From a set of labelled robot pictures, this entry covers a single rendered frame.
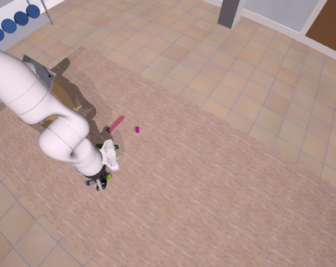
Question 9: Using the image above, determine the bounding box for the pink rod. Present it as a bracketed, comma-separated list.
[108, 116, 125, 133]

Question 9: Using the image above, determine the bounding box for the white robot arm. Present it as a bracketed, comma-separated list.
[0, 50, 119, 176]

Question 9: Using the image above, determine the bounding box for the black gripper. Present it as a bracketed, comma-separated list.
[84, 165, 108, 191]

